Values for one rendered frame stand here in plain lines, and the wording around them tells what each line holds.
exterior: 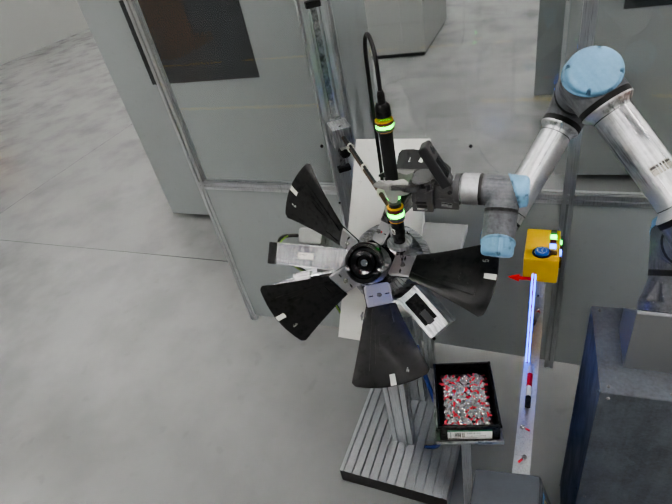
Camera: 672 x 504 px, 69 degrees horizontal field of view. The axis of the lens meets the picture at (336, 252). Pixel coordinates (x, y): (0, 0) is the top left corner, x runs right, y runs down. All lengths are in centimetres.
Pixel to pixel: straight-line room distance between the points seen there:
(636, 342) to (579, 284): 96
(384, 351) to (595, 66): 87
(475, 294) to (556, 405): 132
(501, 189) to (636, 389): 58
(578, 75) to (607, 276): 121
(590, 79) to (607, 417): 81
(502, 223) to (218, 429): 195
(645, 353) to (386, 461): 126
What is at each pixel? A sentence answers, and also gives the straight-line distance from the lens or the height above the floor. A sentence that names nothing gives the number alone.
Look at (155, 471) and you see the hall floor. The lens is 274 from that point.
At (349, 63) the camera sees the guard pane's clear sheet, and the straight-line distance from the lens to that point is 197.
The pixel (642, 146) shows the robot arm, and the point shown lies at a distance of 124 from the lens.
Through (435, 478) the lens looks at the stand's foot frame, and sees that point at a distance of 226.
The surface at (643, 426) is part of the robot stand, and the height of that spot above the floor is 89.
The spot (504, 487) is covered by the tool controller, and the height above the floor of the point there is 124.
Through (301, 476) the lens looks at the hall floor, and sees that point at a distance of 244.
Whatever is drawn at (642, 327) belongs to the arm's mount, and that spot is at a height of 114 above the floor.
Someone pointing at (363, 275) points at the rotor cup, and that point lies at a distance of 139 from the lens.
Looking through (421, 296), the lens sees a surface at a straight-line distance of 149.
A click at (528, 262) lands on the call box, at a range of 161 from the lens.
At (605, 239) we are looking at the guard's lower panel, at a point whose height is 80.
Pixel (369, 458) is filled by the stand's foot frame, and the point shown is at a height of 8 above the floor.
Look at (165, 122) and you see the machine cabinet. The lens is 402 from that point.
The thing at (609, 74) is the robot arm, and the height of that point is 166.
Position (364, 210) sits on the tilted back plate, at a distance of 169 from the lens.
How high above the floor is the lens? 208
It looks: 36 degrees down
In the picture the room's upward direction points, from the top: 13 degrees counter-clockwise
